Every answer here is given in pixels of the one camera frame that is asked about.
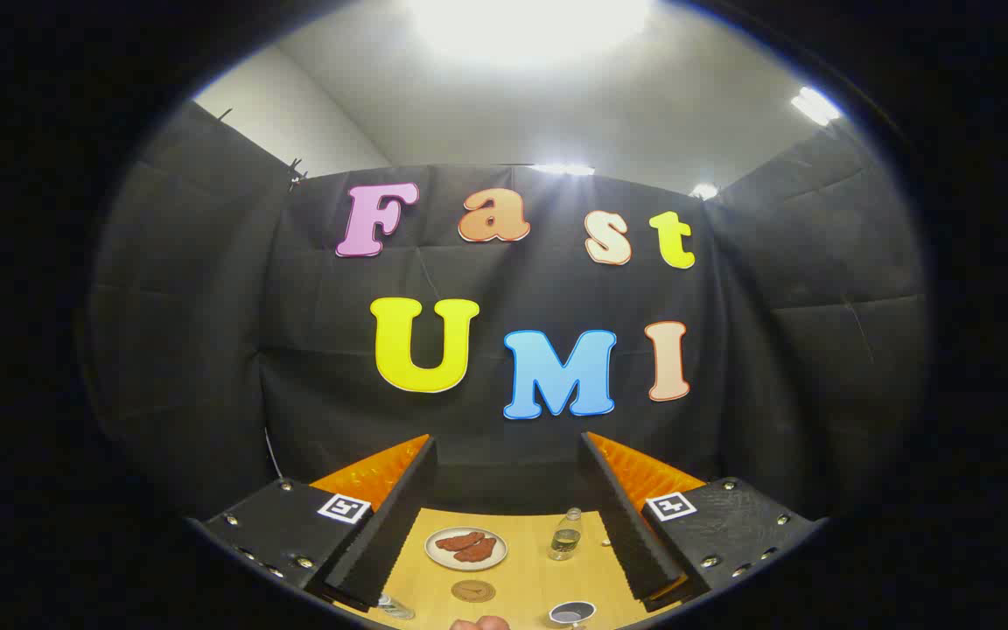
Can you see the ceiling light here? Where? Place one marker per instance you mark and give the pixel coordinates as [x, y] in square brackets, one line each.
[815, 106]

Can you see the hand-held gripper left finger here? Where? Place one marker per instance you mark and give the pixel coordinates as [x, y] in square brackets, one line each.
[390, 525]

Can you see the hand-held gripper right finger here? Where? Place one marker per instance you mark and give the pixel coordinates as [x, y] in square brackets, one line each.
[631, 534]

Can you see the red meat slice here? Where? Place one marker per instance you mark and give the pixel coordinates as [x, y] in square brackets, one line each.
[478, 551]
[460, 541]

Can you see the black backdrop cloth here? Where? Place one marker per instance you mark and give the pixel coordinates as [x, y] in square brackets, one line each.
[294, 350]

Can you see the clear plastic water bottle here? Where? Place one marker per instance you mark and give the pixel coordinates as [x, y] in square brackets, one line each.
[565, 538]

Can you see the wooden table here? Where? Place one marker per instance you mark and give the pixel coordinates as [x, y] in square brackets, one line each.
[521, 569]

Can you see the round white plate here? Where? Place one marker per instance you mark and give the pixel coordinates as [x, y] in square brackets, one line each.
[434, 553]

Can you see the round wooden coaster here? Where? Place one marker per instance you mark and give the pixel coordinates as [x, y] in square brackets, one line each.
[473, 591]

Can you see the white juice bottle green label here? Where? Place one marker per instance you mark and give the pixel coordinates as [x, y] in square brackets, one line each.
[396, 607]

